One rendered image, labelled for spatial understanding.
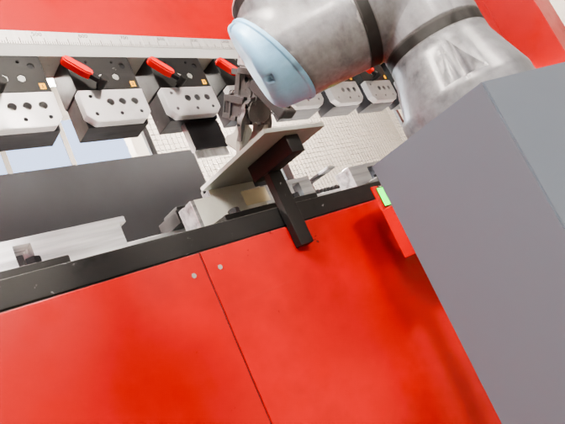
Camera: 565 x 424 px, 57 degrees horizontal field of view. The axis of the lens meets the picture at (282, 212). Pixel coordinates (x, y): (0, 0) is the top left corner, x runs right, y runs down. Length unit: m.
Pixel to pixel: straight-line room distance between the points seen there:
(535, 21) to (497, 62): 2.56
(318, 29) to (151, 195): 1.27
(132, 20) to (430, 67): 0.94
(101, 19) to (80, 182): 0.57
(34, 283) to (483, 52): 0.68
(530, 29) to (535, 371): 2.67
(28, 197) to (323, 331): 0.96
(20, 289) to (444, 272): 0.59
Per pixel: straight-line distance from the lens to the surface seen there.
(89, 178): 1.73
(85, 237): 1.05
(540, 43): 3.12
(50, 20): 1.29
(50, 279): 0.87
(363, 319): 1.18
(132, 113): 1.21
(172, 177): 1.85
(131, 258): 0.92
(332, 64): 0.61
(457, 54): 0.59
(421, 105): 0.58
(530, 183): 0.50
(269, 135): 1.05
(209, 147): 1.30
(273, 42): 0.59
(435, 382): 1.31
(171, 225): 1.43
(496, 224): 0.53
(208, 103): 1.33
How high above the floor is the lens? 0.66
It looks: 10 degrees up
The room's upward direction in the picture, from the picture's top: 25 degrees counter-clockwise
